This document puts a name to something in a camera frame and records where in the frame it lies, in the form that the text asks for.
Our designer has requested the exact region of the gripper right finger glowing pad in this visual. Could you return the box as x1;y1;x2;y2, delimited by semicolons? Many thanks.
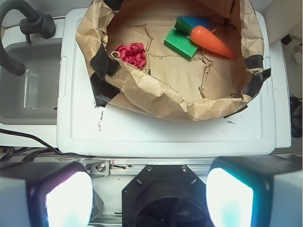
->
206;156;303;227

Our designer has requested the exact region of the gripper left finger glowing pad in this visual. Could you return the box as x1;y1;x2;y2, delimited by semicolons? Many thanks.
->
0;162;93;227

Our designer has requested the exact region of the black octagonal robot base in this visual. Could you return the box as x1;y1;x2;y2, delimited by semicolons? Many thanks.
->
122;165;214;227

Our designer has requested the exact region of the crumpled red paper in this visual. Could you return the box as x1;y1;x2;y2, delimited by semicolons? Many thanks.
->
113;43;147;70

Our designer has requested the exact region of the brown paper bag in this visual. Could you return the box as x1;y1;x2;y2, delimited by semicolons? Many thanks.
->
76;0;271;121

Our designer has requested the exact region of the green block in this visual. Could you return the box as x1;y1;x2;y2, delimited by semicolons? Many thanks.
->
164;29;198;60

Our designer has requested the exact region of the orange toy carrot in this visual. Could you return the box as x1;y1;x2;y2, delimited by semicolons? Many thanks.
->
190;26;236;59

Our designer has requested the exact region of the dark grey faucet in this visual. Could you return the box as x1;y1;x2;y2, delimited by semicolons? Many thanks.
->
0;0;56;76

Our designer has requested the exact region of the blue block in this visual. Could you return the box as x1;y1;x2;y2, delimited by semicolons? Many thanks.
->
174;17;210;35

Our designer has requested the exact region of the black thin cable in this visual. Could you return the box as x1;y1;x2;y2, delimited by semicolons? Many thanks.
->
0;129;93;162

